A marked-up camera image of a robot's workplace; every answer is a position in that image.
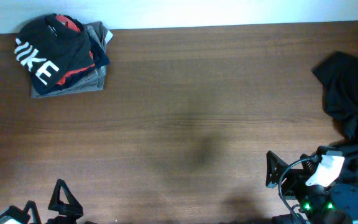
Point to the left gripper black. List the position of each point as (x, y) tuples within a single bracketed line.
[(73, 210)]

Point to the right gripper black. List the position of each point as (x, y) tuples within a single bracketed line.
[(296, 179)]

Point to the dark teal t-shirt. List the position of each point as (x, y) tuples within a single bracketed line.
[(47, 49)]

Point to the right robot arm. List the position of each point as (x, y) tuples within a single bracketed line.
[(337, 203)]

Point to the black garment pile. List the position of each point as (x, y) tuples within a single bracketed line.
[(338, 74)]

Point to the folded navy blue garment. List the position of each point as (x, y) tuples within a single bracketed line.
[(99, 59)]

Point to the folded grey garment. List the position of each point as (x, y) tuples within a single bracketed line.
[(85, 84)]

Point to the folded orange printed t-shirt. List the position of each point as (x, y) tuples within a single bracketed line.
[(68, 23)]

